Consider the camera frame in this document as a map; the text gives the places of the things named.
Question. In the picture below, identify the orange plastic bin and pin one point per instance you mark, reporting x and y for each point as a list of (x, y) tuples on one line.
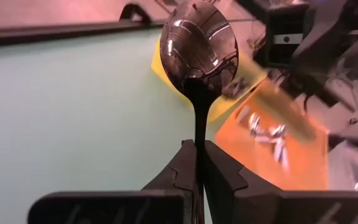
[(306, 168)]

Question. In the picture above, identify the green table mat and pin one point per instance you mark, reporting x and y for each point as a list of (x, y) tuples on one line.
[(57, 109)]

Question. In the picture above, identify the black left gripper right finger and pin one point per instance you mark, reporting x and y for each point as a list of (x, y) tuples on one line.
[(225, 186)]

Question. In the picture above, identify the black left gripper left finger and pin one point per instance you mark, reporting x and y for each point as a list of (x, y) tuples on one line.
[(182, 177)]

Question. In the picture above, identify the yellow plastic bin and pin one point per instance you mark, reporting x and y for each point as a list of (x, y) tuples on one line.
[(222, 109)]

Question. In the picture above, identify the black spoon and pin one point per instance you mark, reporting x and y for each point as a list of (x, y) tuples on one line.
[(197, 46)]

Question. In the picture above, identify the black aluminium table frame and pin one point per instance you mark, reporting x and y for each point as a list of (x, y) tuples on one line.
[(42, 32)]

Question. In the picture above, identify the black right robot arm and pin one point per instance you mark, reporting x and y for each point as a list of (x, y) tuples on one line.
[(291, 25)]

